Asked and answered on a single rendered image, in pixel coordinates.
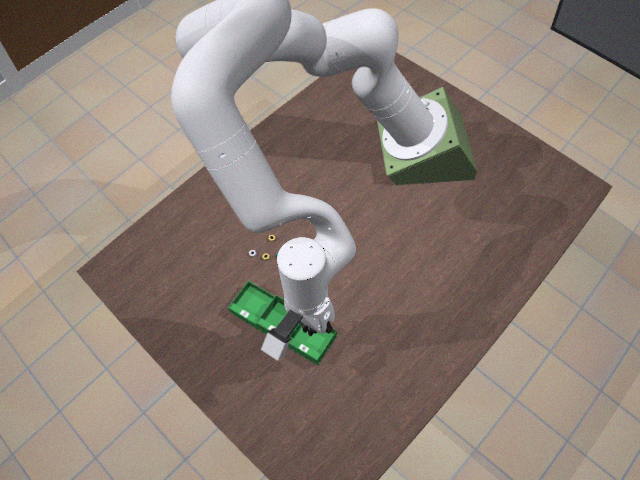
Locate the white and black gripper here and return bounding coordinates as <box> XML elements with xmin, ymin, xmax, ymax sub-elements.
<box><xmin>300</xmin><ymin>300</ymin><xmax>335</xmax><ymax>337</ymax></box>

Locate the green bin rack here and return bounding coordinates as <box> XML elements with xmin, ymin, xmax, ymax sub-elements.
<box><xmin>228</xmin><ymin>281</ymin><xmax>337</xmax><ymax>365</ymax></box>

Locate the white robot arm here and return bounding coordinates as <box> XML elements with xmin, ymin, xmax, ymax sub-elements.
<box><xmin>171</xmin><ymin>0</ymin><xmax>448</xmax><ymax>360</ymax></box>

